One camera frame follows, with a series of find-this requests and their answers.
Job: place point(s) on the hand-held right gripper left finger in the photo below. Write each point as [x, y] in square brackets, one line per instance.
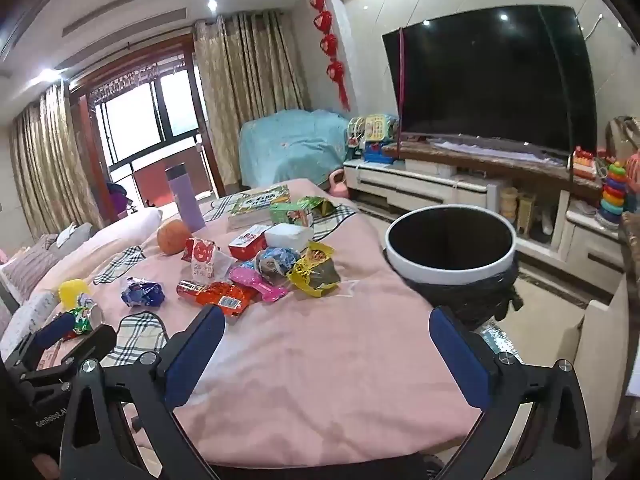
[200, 355]

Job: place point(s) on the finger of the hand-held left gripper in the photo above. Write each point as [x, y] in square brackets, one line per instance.
[55, 332]
[95, 342]

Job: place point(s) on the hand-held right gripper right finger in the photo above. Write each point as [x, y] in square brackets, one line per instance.
[460, 360]

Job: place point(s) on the green red foil wrapper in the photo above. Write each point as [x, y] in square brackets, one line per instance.
[82, 316]

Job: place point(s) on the red snack wrapper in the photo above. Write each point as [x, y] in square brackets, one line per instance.
[200, 255]

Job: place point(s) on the red white carton box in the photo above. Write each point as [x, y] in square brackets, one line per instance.
[247, 242]

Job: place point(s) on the white rimmed black trash bin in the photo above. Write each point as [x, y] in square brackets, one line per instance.
[450, 235]

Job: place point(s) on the white foam block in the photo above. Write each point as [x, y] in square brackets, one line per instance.
[289, 236]

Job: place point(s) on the green milk carton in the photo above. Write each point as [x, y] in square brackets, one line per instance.
[290, 214]

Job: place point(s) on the person's left hand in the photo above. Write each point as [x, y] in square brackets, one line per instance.
[45, 467]

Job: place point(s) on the yellow spiky ball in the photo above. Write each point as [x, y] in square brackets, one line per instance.
[74, 290]

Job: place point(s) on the orange red snack packet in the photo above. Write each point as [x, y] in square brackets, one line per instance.
[225, 301]

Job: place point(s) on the red cylindrical packet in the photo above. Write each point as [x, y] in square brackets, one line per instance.
[189, 287]

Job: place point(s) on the crumpled blue white wrapper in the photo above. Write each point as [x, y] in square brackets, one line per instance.
[142, 292]

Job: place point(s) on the pink striped cushion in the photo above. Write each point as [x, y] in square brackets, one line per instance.
[30, 267]

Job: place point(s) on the pink blister packet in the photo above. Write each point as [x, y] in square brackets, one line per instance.
[257, 282]

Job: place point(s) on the crumpled blue dark wrapper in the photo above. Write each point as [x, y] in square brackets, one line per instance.
[275, 260]

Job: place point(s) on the yellow snack wrapper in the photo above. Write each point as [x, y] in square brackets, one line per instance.
[315, 270]

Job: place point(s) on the purple plastic object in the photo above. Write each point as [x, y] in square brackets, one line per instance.
[117, 200]

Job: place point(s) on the purple bottle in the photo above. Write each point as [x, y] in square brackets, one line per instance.
[184, 197]

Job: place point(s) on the green cover book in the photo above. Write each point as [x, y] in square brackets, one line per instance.
[257, 205]

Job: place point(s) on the stacked round beige containers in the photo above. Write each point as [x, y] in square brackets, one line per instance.
[509, 202]

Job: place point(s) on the beige patterned curtain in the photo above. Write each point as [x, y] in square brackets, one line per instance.
[50, 160]
[250, 85]

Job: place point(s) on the white tv cabinet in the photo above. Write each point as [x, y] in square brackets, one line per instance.
[425, 182]

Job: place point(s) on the green gold wrapper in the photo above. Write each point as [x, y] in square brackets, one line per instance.
[321, 205]

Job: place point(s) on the pink kettlebell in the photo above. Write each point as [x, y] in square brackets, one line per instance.
[339, 186]

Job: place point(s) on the rainbow stacking rings toy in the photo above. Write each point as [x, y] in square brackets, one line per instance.
[614, 192]

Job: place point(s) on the light blue furniture cover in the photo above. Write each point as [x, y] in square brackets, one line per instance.
[290, 145]

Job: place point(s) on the balcony sliding glass door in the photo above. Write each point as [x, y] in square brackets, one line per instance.
[150, 120]

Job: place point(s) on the colourful activity cube toy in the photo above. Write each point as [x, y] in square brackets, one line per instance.
[372, 132]

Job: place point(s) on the black television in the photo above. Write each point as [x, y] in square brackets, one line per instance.
[490, 75]

